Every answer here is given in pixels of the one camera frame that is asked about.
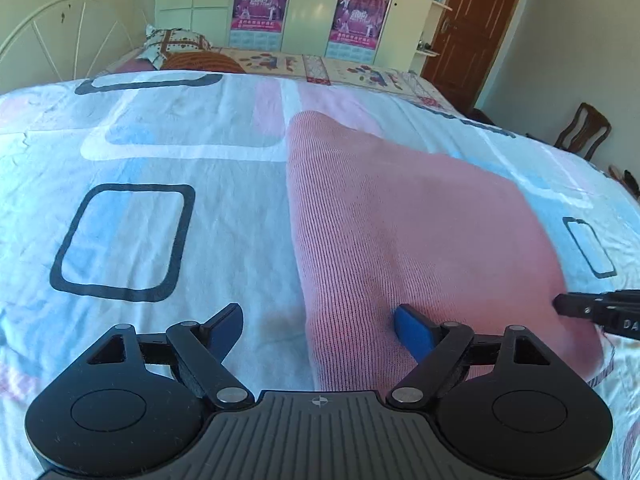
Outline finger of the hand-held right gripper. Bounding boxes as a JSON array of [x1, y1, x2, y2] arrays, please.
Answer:
[[552, 291, 607, 319]]

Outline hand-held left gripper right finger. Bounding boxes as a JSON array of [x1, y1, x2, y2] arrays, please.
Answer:
[[387, 304, 552, 409]]

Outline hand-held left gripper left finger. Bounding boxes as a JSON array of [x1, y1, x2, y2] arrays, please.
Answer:
[[85, 303, 255, 409]]

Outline pink knit sweater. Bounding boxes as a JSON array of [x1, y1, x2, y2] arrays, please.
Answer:
[[285, 110, 607, 394]]

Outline dark wooden chair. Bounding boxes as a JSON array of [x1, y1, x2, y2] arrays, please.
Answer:
[[554, 102, 612, 162]]

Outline pastel patterned bedspread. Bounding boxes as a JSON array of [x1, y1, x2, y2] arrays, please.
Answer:
[[0, 71, 640, 480]]

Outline orange striped cushion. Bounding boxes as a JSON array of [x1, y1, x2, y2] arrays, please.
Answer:
[[162, 50, 244, 76]]

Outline floral bed sheet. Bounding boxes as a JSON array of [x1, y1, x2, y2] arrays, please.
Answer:
[[210, 46, 452, 111]]

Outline brown wooden door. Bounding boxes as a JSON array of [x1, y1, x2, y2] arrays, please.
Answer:
[[422, 0, 529, 116]]

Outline patterned pillow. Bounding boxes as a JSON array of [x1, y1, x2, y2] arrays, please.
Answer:
[[137, 25, 214, 72]]

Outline purple calendar poster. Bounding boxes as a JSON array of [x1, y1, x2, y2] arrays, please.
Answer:
[[325, 0, 391, 64], [229, 0, 294, 52]]

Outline cream wardrobe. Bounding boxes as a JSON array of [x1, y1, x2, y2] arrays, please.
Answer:
[[154, 0, 468, 79]]

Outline cream wooden headboard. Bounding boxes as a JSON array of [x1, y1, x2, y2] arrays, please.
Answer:
[[0, 0, 152, 96]]

